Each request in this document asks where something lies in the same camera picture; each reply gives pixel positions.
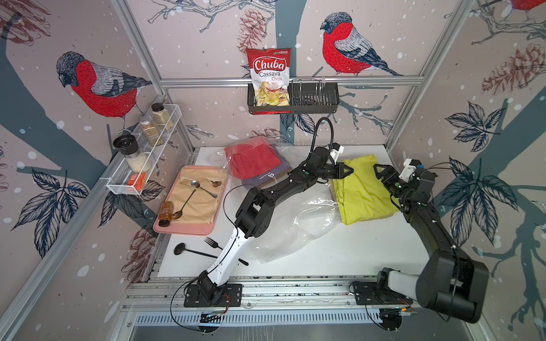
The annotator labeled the black plastic fork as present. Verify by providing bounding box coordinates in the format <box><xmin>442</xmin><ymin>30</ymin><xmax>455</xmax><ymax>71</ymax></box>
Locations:
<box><xmin>204</xmin><ymin>237</ymin><xmax>249</xmax><ymax>267</ymax></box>

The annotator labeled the pink tray with beige mat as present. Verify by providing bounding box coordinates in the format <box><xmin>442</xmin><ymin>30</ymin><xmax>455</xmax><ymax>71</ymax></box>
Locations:
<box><xmin>153</xmin><ymin>166</ymin><xmax>228</xmax><ymax>236</ymax></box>

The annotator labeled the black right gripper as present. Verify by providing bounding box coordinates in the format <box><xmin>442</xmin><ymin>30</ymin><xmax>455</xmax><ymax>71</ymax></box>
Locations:
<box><xmin>373</xmin><ymin>163</ymin><xmax>411</xmax><ymax>201</ymax></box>

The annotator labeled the yellow spice jar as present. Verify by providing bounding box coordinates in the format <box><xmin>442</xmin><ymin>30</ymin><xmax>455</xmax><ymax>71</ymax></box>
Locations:
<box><xmin>151</xmin><ymin>103</ymin><xmax>174</xmax><ymax>130</ymax></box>

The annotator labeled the red Chuba cassava chips bag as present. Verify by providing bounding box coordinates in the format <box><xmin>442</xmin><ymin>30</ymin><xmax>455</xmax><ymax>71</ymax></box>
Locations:
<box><xmin>246</xmin><ymin>48</ymin><xmax>291</xmax><ymax>107</ymax></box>

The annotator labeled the small red packet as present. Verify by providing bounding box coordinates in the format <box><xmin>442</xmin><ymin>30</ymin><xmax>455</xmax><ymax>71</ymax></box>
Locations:
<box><xmin>127</xmin><ymin>173</ymin><xmax>146</xmax><ymax>192</ymax></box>

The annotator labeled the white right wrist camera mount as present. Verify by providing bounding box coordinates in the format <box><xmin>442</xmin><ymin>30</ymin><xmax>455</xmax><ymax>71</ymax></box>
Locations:
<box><xmin>399</xmin><ymin>159</ymin><xmax>424</xmax><ymax>183</ymax></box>

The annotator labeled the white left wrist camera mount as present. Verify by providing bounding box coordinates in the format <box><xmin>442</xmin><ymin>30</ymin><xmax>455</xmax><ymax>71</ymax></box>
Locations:
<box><xmin>329</xmin><ymin>143</ymin><xmax>344</xmax><ymax>164</ymax></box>

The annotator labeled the black corrugated cable hose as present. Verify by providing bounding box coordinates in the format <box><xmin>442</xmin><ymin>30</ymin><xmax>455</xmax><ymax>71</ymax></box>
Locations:
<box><xmin>309</xmin><ymin>117</ymin><xmax>336</xmax><ymax>154</ymax></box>

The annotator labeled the clear plastic vacuum bag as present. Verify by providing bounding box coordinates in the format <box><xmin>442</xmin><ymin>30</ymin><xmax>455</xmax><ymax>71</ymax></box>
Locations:
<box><xmin>208</xmin><ymin>139</ymin><xmax>341</xmax><ymax>264</ymax></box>

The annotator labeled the purple grey folded garment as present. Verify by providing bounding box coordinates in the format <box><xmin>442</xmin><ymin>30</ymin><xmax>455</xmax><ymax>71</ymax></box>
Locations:
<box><xmin>242</xmin><ymin>159</ymin><xmax>291</xmax><ymax>190</ymax></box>

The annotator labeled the amber sauce bottle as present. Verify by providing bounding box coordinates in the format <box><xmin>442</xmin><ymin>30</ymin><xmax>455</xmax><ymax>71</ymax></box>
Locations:
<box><xmin>158</xmin><ymin>201</ymin><xmax>174</xmax><ymax>227</ymax></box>

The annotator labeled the black lid spice jar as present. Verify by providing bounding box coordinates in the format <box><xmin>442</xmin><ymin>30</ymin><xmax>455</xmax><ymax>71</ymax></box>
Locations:
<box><xmin>112</xmin><ymin>134</ymin><xmax>152</xmax><ymax>173</ymax></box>

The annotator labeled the black ladle spoon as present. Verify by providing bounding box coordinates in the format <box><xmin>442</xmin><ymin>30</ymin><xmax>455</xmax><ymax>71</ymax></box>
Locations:
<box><xmin>173</xmin><ymin>243</ymin><xmax>217</xmax><ymax>259</ymax></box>

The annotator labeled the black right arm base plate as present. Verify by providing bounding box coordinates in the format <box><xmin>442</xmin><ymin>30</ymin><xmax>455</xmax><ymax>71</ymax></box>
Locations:
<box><xmin>348</xmin><ymin>281</ymin><xmax>399</xmax><ymax>306</ymax></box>

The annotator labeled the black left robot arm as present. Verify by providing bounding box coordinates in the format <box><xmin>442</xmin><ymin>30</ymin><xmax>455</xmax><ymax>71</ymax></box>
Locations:
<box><xmin>196</xmin><ymin>143</ymin><xmax>353</xmax><ymax>305</ymax></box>

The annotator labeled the metal spoon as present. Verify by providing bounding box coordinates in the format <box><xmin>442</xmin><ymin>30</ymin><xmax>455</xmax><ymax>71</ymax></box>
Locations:
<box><xmin>169</xmin><ymin>178</ymin><xmax>224</xmax><ymax>224</ymax></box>

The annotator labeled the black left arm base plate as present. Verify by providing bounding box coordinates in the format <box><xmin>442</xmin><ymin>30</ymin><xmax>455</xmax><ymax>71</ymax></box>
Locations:
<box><xmin>183</xmin><ymin>284</ymin><xmax>243</xmax><ymax>308</ymax></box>

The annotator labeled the brown spice jar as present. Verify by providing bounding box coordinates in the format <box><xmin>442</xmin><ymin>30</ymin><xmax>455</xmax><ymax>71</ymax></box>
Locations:
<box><xmin>139</xmin><ymin>117</ymin><xmax>164</xmax><ymax>146</ymax></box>

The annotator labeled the black wire wall basket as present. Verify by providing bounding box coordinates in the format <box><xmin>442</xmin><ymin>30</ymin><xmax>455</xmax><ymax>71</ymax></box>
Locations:
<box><xmin>247</xmin><ymin>81</ymin><xmax>340</xmax><ymax>115</ymax></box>

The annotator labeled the red garment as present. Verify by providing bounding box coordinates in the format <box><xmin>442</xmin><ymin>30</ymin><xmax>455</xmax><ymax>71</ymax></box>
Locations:
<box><xmin>224</xmin><ymin>136</ymin><xmax>281</xmax><ymax>180</ymax></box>

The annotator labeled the clear acrylic spice shelf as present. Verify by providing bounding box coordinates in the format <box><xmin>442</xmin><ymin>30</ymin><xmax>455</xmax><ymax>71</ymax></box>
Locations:
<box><xmin>107</xmin><ymin>104</ymin><xmax>181</xmax><ymax>196</ymax></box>

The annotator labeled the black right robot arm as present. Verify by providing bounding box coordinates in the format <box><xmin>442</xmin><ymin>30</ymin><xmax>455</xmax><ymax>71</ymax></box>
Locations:
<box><xmin>373</xmin><ymin>159</ymin><xmax>489</xmax><ymax>323</ymax></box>

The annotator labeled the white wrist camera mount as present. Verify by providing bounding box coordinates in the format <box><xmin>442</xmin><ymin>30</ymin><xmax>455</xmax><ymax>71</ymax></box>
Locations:
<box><xmin>329</xmin><ymin>143</ymin><xmax>344</xmax><ymax>164</ymax></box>
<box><xmin>399</xmin><ymin>159</ymin><xmax>424</xmax><ymax>183</ymax></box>

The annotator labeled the neon yellow garment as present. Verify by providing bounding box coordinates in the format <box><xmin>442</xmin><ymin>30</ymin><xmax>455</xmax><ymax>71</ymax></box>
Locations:
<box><xmin>331</xmin><ymin>154</ymin><xmax>398</xmax><ymax>225</ymax></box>

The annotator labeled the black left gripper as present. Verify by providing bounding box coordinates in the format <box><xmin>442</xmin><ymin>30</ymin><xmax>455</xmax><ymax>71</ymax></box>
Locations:
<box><xmin>315</xmin><ymin>163</ymin><xmax>354</xmax><ymax>180</ymax></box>

